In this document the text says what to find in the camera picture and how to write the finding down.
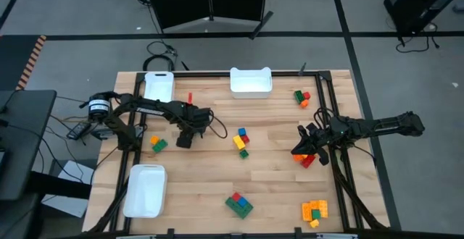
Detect black equipment cart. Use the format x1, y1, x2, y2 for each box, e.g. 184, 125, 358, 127
383, 0, 464, 37

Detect large white plastic bin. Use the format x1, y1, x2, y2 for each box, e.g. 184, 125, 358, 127
123, 164, 168, 219

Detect black controller box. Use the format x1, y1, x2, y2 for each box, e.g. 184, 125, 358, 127
66, 122, 92, 141

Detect coiled black floor cable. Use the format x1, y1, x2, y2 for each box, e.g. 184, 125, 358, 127
142, 40, 178, 72

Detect black side desk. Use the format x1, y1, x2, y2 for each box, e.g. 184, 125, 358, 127
0, 89, 92, 239

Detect black aluminium table frame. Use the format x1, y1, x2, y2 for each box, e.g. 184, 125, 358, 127
86, 61, 391, 239

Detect black folding screen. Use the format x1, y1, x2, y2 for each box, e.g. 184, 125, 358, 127
144, 0, 275, 40

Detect long orange block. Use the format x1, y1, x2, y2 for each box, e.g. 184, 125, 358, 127
301, 202, 313, 222

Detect long red block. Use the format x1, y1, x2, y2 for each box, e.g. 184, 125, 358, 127
299, 154, 317, 169

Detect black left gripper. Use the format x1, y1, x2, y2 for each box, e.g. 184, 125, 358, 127
173, 105, 213, 150

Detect white bin with raised handles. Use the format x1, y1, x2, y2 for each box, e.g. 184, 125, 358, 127
230, 67, 273, 100

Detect black mat with hazard stripes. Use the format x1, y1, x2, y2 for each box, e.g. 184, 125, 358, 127
0, 34, 48, 91

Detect narrow white plastic bin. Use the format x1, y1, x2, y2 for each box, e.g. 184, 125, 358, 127
144, 71, 176, 104

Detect white sheet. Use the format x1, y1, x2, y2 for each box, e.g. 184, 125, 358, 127
41, 159, 96, 219

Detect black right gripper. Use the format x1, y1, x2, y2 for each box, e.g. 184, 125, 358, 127
290, 121, 333, 167

